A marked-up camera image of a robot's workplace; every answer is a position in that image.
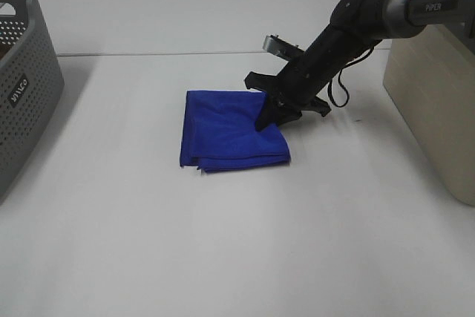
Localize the beige basket with grey rim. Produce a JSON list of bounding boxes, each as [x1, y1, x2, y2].
[[383, 21, 474, 205]]

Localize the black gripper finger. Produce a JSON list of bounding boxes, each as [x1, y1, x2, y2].
[[255, 103, 278, 131]]

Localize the blue towel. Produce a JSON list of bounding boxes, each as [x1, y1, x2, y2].
[[179, 90, 291, 173]]

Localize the grey perforated plastic basket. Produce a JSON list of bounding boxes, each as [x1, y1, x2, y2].
[[1, 0, 65, 197]]

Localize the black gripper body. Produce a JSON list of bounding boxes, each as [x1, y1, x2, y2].
[[244, 57, 330, 125]]

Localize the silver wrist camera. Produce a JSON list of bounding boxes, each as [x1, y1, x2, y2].
[[263, 35, 304, 62]]

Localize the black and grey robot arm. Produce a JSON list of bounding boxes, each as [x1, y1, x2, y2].
[[245, 0, 474, 131]]

